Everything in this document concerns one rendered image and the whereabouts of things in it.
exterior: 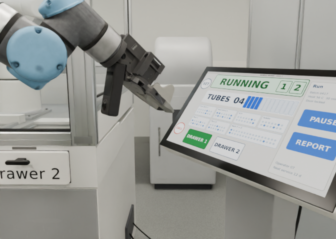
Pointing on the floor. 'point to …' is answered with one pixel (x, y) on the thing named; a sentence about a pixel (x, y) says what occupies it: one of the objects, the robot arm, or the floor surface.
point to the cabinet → (75, 206)
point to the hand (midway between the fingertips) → (163, 110)
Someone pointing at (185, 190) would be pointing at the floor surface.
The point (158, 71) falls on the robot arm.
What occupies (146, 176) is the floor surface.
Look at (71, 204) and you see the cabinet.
